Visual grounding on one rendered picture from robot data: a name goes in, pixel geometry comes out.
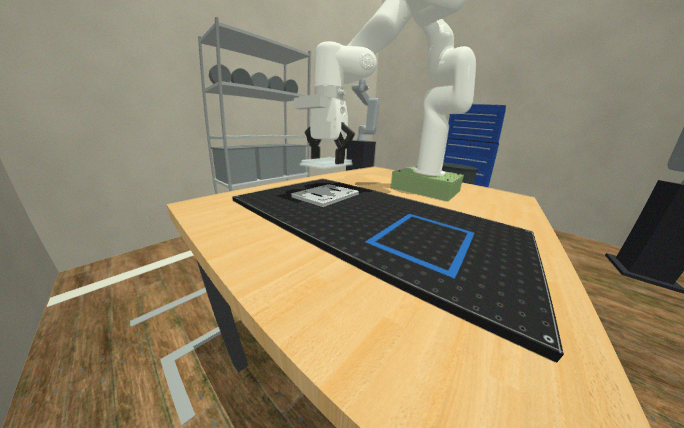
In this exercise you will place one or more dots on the blue rectangular tape outline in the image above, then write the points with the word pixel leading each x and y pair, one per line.
pixel 453 270

